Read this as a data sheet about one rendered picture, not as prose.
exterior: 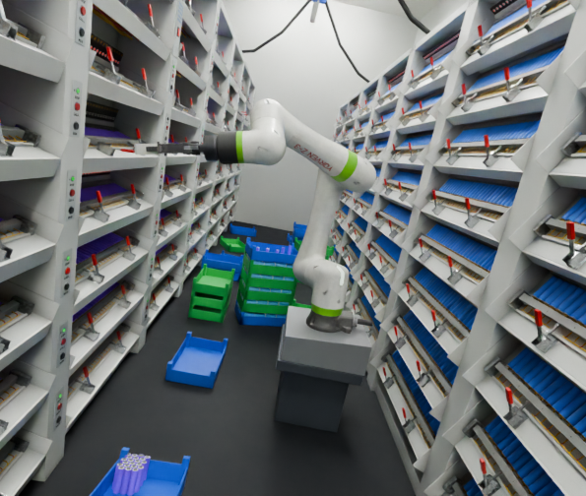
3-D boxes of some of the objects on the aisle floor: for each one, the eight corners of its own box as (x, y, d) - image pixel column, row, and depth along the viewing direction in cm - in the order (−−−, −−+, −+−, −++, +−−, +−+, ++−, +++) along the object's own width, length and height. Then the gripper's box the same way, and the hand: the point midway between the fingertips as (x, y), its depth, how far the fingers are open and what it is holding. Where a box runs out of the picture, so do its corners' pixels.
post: (63, 456, 115) (110, -284, 74) (44, 481, 105) (87, -346, 65) (-6, 446, 113) (5, -314, 73) (-31, 471, 104) (-34, -381, 64)
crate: (279, 312, 249) (282, 301, 248) (288, 327, 231) (290, 315, 229) (234, 309, 240) (236, 298, 238) (239, 325, 221) (241, 312, 219)
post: (182, 292, 251) (222, -1, 210) (178, 297, 241) (219, -8, 201) (152, 286, 249) (185, -10, 209) (146, 291, 240) (180, -17, 200)
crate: (185, 345, 188) (187, 331, 186) (226, 352, 189) (227, 339, 187) (164, 380, 159) (166, 363, 157) (212, 389, 159) (215, 372, 158)
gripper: (214, 160, 105) (127, 162, 104) (224, 160, 120) (148, 162, 120) (212, 132, 103) (124, 134, 103) (222, 136, 118) (146, 138, 118)
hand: (149, 149), depth 111 cm, fingers open, 3 cm apart
